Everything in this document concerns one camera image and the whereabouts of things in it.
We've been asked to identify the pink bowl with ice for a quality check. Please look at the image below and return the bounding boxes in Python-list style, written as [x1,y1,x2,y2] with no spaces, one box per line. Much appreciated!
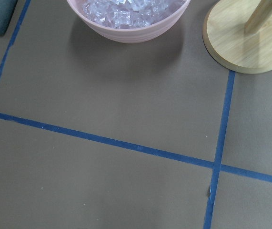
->
[66,0,191,44]

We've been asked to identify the wooden stand round base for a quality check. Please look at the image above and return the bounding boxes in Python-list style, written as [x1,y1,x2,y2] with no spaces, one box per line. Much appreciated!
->
[202,0,272,74]

